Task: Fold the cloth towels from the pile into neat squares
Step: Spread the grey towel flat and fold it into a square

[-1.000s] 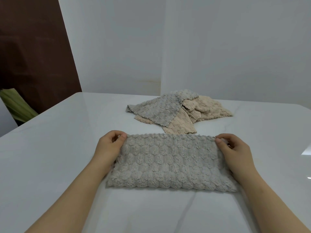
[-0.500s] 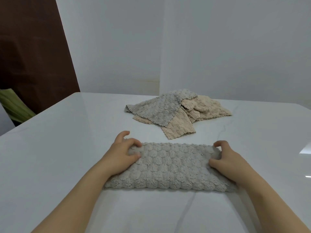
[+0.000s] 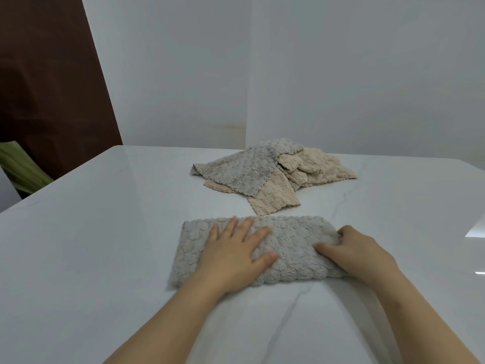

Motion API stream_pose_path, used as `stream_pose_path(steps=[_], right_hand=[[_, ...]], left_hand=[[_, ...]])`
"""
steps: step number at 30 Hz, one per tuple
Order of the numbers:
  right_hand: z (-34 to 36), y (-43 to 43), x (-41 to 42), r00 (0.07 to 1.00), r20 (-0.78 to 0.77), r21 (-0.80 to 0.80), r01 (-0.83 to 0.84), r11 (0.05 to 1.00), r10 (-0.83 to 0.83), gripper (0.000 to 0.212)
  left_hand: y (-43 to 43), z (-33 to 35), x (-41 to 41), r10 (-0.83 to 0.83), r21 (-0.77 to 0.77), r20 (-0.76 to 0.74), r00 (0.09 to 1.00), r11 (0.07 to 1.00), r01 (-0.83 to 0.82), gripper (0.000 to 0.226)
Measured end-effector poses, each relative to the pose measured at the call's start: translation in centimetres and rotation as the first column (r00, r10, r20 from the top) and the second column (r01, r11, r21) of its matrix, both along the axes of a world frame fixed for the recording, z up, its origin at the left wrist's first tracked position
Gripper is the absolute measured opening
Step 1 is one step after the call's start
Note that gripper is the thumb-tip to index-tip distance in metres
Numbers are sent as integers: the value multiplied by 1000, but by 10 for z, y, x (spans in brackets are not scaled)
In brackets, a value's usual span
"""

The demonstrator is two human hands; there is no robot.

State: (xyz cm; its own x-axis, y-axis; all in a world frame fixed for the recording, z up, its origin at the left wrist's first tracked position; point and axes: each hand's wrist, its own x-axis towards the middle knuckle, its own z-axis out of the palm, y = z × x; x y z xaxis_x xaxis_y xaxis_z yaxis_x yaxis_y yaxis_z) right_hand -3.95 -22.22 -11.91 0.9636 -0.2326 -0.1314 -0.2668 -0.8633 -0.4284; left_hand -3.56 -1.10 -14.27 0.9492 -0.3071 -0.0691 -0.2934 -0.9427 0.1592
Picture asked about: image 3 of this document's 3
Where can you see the grey fluffy towel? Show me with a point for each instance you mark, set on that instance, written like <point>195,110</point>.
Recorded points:
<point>299,238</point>
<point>242,170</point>

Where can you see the white cabinet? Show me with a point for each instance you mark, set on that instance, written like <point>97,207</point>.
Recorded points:
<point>7,193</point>

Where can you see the white marble table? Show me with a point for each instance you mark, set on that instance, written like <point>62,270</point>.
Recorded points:
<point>94,223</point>

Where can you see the person's right hand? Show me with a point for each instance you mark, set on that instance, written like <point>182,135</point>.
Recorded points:
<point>363,257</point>

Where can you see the person's left forearm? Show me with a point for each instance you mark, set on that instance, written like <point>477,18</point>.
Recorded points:
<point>170,329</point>

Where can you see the green folded umbrella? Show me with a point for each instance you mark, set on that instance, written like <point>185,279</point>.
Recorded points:
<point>22,168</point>

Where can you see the person's left hand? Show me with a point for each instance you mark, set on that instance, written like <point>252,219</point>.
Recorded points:
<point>231,261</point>

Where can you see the person's right forearm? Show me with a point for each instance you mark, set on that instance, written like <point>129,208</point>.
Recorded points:
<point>424,322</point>

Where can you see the dark brown wooden door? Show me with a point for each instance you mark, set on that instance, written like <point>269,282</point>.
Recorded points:
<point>49,79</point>

